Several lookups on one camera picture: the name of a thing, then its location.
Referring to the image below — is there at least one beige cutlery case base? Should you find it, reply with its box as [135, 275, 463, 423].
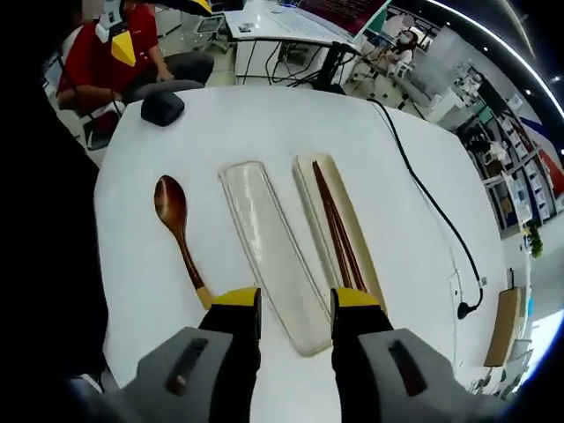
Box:
[291, 152, 390, 316]

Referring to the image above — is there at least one small green potted plant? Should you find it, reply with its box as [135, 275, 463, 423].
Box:
[523, 222, 546, 259]

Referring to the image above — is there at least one black laptop stand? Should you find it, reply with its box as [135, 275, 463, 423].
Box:
[316, 40, 359, 93]

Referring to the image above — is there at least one black power cable with plug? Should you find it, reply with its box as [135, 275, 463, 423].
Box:
[367, 99, 486, 321]

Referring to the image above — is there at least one brown cardboard box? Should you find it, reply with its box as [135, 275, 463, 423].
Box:
[483, 286, 529, 367]

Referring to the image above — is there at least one white laptop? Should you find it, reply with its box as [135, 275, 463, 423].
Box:
[223, 0, 393, 46]

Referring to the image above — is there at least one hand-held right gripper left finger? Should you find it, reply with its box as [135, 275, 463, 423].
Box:
[118, 286, 264, 423]

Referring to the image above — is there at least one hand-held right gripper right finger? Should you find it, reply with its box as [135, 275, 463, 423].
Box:
[329, 286, 471, 423]

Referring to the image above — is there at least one translucent cutlery case lid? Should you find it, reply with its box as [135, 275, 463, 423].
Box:
[219, 160, 335, 358]

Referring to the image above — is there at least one person's black clothing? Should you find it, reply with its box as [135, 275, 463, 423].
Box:
[0, 65, 111, 380]

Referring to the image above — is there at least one black computer mouse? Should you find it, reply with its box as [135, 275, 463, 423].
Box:
[140, 91, 185, 128]

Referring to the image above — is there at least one shelf with white bins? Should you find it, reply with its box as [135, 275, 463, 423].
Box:
[457, 87, 564, 230]

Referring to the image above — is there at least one brown wooden spoon utensil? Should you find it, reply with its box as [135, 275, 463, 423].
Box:
[153, 174, 213, 310]

